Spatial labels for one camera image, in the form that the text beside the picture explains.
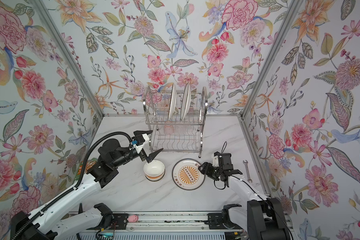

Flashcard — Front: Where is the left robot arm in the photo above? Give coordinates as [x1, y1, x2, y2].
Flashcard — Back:
[10, 131, 162, 240]

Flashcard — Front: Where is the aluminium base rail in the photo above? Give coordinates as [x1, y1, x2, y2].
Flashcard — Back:
[79, 211, 248, 240]

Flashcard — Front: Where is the orange white bowl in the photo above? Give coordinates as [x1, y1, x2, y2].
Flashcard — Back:
[143, 160, 165, 182]

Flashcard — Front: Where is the black corrugated cable hose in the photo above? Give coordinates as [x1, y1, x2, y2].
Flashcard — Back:
[11, 131, 134, 240]

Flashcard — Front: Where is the aluminium corner frame post left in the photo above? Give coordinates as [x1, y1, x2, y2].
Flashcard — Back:
[30, 0, 104, 121]

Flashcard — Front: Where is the green snack packet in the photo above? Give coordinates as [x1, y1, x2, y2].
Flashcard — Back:
[75, 160, 95, 181]

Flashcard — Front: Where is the pink rimmed glass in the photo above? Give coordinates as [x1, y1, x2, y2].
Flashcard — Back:
[164, 121, 175, 135]

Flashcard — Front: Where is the aluminium corner frame post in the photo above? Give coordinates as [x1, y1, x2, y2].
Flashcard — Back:
[241, 1, 302, 121]
[30, 0, 104, 121]

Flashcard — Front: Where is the pink small toy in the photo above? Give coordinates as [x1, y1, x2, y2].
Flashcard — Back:
[127, 215, 139, 223]

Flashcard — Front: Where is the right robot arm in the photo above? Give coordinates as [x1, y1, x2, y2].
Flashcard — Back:
[198, 162, 294, 240]

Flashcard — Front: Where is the two-tier metal dish rack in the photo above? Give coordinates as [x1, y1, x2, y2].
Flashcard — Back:
[143, 87, 208, 158]

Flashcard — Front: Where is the metal wrench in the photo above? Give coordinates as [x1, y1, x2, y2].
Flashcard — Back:
[243, 160, 253, 184]

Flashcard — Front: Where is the white plate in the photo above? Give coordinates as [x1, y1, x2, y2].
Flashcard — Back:
[168, 84, 177, 121]
[181, 84, 192, 121]
[172, 159, 205, 191]

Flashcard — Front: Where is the aluminium corner frame post right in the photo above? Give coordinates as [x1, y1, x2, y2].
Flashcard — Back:
[241, 1, 302, 121]

